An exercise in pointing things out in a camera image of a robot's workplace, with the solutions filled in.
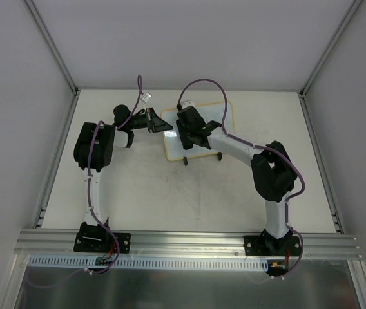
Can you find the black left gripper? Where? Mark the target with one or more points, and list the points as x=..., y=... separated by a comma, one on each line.
x=151, y=120

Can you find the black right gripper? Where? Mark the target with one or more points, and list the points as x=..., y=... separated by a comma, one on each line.
x=200, y=153

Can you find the yellow framed whiteboard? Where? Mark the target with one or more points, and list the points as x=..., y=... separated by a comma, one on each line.
x=172, y=143

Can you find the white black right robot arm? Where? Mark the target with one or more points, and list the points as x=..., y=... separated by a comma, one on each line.
x=270, y=165

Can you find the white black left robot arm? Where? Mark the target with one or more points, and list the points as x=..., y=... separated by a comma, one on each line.
x=93, y=152

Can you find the black whiteboard stand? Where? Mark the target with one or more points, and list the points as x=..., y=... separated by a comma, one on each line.
x=186, y=159

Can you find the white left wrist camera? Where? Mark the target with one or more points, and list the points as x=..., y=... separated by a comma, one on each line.
x=146, y=97

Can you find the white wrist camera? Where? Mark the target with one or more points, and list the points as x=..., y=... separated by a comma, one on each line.
x=185, y=104
x=146, y=97

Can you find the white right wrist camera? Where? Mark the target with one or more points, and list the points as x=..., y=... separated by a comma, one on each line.
x=185, y=104

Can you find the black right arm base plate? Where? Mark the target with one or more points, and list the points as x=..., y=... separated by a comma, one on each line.
x=263, y=246

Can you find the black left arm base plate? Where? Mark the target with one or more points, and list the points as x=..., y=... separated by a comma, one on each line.
x=100, y=241

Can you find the white slotted cable duct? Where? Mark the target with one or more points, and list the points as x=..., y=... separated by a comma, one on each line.
x=152, y=263

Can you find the aluminium mounting rail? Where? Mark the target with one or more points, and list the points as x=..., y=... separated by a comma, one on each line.
x=188, y=244

